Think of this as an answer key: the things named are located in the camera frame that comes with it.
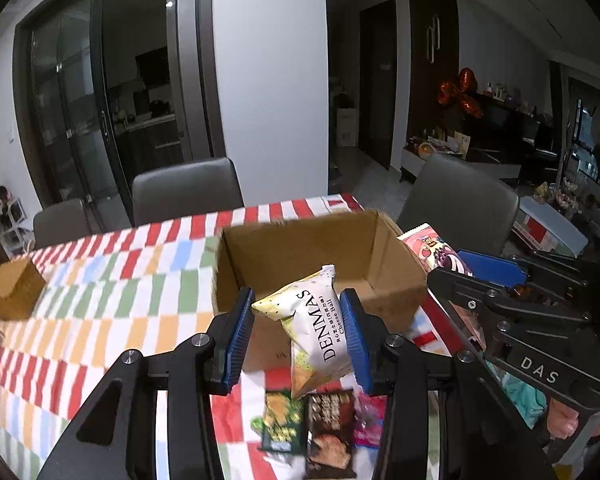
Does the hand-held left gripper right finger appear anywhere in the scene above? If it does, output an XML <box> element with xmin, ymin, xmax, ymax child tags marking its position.
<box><xmin>339</xmin><ymin>288</ymin><xmax>558</xmax><ymax>480</ymax></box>

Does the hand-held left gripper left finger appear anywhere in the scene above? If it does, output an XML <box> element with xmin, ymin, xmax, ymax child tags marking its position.
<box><xmin>36</xmin><ymin>287</ymin><xmax>256</xmax><ymax>480</ymax></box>

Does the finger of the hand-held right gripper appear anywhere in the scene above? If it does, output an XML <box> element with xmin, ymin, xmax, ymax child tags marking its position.
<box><xmin>426</xmin><ymin>267</ymin><xmax>590</xmax><ymax>332</ymax></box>
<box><xmin>457</xmin><ymin>249</ymin><xmax>600</xmax><ymax>311</ymax></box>

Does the white yellow snack packet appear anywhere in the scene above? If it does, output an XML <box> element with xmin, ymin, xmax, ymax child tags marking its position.
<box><xmin>251</xmin><ymin>265</ymin><xmax>355</xmax><ymax>401</ymax></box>

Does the pink snack packet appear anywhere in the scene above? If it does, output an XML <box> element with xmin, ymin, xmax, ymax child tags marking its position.
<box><xmin>397</xmin><ymin>225</ymin><xmax>487</xmax><ymax>352</ymax></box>

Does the cardboard box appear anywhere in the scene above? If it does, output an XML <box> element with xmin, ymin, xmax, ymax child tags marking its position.
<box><xmin>212</xmin><ymin>210</ymin><xmax>428</xmax><ymax>373</ymax></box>

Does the person's right hand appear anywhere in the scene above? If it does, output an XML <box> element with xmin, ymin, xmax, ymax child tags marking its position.
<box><xmin>545</xmin><ymin>400</ymin><xmax>600</xmax><ymax>440</ymax></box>

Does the teal patterned cloth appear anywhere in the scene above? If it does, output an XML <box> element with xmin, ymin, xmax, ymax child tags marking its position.
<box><xmin>500</xmin><ymin>374</ymin><xmax>549</xmax><ymax>427</ymax></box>

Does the white red carton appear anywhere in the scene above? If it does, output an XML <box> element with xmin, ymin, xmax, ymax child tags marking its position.
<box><xmin>512</xmin><ymin>196</ymin><xmax>591</xmax><ymax>256</ymax></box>

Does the grey dining chair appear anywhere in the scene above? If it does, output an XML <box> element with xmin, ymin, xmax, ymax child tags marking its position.
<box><xmin>32</xmin><ymin>198</ymin><xmax>92</xmax><ymax>250</ymax></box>
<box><xmin>396</xmin><ymin>152</ymin><xmax>521</xmax><ymax>256</ymax></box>
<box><xmin>131</xmin><ymin>157</ymin><xmax>245</xmax><ymax>227</ymax></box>

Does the magenta snack packet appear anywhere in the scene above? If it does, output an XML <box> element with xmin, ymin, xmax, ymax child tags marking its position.
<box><xmin>354</xmin><ymin>392</ymin><xmax>387</xmax><ymax>448</ymax></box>

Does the dark green snack packet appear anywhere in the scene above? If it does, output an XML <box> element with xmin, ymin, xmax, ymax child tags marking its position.
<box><xmin>251</xmin><ymin>390</ymin><xmax>306</xmax><ymax>456</ymax></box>

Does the dark brown snack packet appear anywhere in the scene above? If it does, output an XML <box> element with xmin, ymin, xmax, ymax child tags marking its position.
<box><xmin>305</xmin><ymin>389</ymin><xmax>357</xmax><ymax>478</ymax></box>

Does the white low table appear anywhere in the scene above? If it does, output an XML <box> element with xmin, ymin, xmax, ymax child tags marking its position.
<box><xmin>400</xmin><ymin>135</ymin><xmax>522</xmax><ymax>182</ymax></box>

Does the dark sideboard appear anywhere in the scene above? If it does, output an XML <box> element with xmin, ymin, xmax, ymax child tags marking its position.
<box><xmin>460</xmin><ymin>92</ymin><xmax>566</xmax><ymax>181</ymax></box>

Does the colourful striped tablecloth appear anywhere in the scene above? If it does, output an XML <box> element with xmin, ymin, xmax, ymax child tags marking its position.
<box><xmin>0</xmin><ymin>194</ymin><xmax>486</xmax><ymax>480</ymax></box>

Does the dark window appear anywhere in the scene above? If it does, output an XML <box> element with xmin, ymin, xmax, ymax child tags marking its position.
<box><xmin>562</xmin><ymin>77</ymin><xmax>600</xmax><ymax>181</ymax></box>

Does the dark wardrobe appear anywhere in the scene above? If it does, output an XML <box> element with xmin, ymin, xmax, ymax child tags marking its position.
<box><xmin>390</xmin><ymin>0</ymin><xmax>460</xmax><ymax>171</ymax></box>

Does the red foil balloon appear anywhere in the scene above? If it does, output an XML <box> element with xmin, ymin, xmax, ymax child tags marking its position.
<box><xmin>436</xmin><ymin>67</ymin><xmax>485</xmax><ymax>120</ymax></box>

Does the white paper bag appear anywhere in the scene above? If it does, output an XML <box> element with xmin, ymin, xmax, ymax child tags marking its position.
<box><xmin>335</xmin><ymin>107</ymin><xmax>359</xmax><ymax>148</ymax></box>

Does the kitchen counter cabinet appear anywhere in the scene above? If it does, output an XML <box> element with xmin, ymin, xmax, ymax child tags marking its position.
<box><xmin>107</xmin><ymin>112</ymin><xmax>183</xmax><ymax>181</ymax></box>

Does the dark wooden door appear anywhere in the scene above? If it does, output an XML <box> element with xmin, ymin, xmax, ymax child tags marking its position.
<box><xmin>358</xmin><ymin>0</ymin><xmax>398</xmax><ymax>171</ymax></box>

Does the small brown block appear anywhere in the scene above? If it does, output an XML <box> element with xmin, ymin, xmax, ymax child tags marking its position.
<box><xmin>0</xmin><ymin>258</ymin><xmax>47</xmax><ymax>322</ymax></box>

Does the white shelf rack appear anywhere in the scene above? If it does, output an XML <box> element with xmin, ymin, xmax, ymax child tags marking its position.
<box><xmin>0</xmin><ymin>197</ymin><xmax>35</xmax><ymax>257</ymax></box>

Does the sliding glass door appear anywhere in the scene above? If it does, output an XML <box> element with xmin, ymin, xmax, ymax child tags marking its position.
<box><xmin>12</xmin><ymin>0</ymin><xmax>132</xmax><ymax>231</ymax></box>

